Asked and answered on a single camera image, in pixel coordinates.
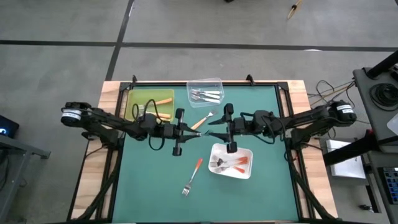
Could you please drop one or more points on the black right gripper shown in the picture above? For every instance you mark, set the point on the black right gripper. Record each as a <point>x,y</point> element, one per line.
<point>230,127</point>

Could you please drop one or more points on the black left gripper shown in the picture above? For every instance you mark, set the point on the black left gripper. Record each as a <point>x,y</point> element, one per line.
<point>178,130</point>

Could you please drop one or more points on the white plastic bin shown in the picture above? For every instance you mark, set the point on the white plastic bin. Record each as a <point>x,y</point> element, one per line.
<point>217,148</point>

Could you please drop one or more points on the translucent yellow plastic bin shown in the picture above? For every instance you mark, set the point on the translucent yellow plastic bin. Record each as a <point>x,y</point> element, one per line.
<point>133,96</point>

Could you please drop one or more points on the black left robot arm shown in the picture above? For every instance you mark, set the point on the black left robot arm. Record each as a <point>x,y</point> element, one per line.
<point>102,119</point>

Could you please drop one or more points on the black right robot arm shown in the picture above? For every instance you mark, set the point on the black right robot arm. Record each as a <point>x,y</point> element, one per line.
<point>311,119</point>

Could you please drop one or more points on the clear plastic bin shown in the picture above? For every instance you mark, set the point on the clear plastic bin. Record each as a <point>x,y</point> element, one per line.
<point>217,84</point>

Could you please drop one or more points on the black cart strut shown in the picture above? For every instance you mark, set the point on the black cart strut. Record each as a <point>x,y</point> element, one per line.
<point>348,151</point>

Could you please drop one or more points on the white flat box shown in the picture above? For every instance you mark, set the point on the white flat box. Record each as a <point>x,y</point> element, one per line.
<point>348,165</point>

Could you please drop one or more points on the grey equipment cart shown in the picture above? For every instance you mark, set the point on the grey equipment cart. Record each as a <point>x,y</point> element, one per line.
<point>370,109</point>

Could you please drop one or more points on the black plug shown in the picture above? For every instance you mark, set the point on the black plug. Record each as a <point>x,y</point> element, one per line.
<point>366,208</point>

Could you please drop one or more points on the grey side table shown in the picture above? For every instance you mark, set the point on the grey side table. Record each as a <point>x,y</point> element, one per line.
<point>18,146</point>

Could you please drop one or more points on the black tube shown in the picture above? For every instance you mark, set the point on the black tube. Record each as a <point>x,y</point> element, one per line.
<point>384,65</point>

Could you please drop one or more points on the keypad with coloured buttons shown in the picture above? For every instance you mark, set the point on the keypad with coloured buttons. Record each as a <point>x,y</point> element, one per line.
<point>391,183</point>

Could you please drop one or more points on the black device with blue light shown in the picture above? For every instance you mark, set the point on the black device with blue light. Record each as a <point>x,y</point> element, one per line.
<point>9,124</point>

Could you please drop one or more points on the black table frame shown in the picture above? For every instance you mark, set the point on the black table frame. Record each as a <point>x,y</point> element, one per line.
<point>283,86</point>

